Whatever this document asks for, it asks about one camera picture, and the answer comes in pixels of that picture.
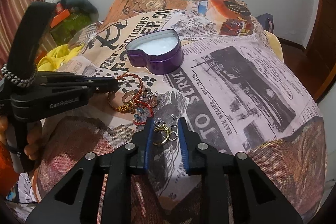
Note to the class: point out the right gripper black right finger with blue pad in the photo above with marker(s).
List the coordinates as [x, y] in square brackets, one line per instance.
[234, 188]

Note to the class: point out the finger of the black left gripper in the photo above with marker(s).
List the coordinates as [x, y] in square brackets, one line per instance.
[67, 77]
[89, 87]

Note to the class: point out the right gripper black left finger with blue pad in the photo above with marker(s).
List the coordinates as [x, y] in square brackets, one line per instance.
[98, 188]

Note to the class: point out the person's left hand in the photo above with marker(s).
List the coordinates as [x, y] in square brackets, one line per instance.
[33, 138]

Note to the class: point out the yellow cloth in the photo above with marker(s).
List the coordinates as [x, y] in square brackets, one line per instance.
[57, 57]

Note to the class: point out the orange box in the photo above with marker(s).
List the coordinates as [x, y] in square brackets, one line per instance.
[61, 14]

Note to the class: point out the purple heart-shaped tin box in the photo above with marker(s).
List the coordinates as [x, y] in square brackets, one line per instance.
[159, 52]

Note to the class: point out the silver hook earring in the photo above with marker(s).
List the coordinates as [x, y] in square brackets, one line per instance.
[175, 119]

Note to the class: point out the grey dark cloth pile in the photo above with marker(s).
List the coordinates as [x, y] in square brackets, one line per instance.
[80, 5]

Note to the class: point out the newspaper print bedsheet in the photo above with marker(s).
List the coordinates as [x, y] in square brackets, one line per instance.
[232, 88]

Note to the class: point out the brown wooden door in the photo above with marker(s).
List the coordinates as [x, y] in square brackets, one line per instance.
[314, 65]

